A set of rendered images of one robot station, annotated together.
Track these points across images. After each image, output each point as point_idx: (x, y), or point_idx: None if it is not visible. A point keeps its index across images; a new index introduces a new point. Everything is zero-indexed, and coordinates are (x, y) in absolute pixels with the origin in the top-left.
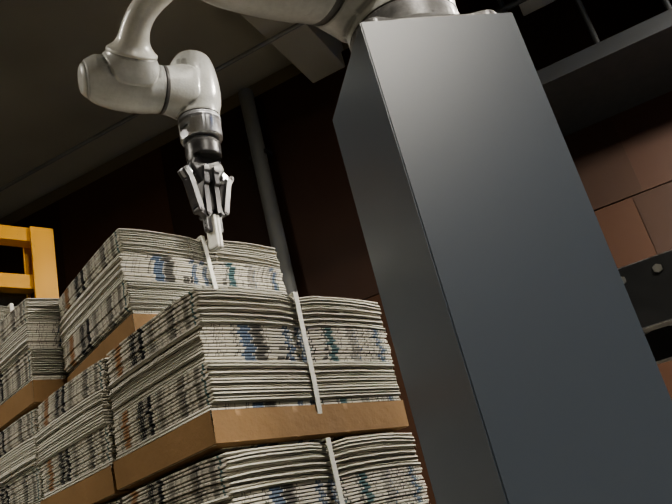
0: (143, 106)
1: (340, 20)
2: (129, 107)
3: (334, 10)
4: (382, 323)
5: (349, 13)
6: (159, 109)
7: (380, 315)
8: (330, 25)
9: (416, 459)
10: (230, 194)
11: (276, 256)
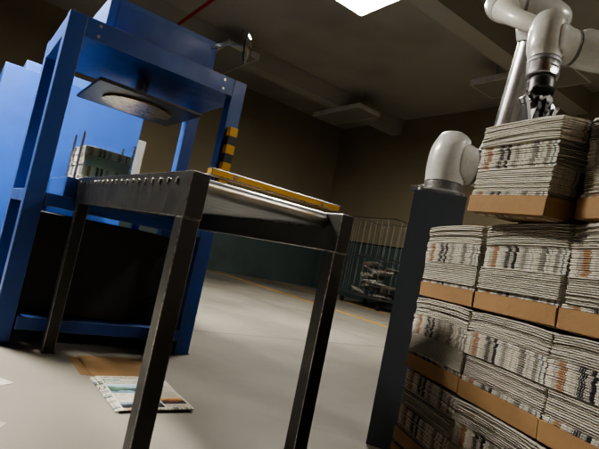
0: (582, 69)
1: (466, 183)
2: (592, 70)
3: (469, 184)
4: (429, 240)
5: (463, 184)
6: (571, 65)
7: (430, 234)
8: (470, 182)
9: (416, 311)
10: (521, 113)
11: (485, 135)
